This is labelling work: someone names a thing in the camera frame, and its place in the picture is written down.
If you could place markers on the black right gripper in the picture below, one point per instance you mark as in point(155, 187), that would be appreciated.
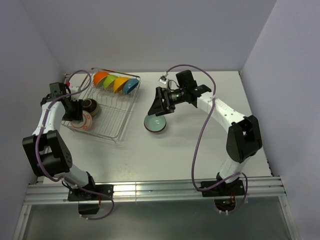
point(159, 107)

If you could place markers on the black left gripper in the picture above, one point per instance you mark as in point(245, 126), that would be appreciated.
point(77, 115)

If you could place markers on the red striped beige bowl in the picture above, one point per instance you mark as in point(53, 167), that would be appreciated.
point(91, 106)

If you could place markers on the orange floral white bowl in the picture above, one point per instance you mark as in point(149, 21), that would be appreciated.
point(84, 124)

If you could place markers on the pale green ribbed bowl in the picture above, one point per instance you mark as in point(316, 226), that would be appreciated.
point(155, 124)

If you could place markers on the blue ceramic bowl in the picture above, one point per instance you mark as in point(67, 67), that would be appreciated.
point(130, 85)

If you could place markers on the green white square bowl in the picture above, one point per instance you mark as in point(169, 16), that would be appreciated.
point(109, 80)

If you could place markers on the yellow plastic bowl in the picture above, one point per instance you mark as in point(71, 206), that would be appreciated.
point(119, 83)

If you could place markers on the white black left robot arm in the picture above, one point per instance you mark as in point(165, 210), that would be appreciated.
point(46, 151)

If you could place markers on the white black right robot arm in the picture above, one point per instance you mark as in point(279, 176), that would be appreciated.
point(243, 132)

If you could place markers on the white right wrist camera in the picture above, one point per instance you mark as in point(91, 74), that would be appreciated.
point(163, 78)

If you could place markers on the metal wire dish rack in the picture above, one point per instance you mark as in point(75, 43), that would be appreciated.
point(115, 108)

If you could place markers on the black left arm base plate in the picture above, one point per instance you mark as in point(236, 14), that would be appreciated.
point(105, 192)

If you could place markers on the aluminium frame rail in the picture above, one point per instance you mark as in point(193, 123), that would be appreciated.
point(149, 191)

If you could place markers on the black box under rail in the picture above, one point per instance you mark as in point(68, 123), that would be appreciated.
point(88, 209)

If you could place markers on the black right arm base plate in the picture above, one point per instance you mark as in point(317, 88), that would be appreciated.
point(235, 188)

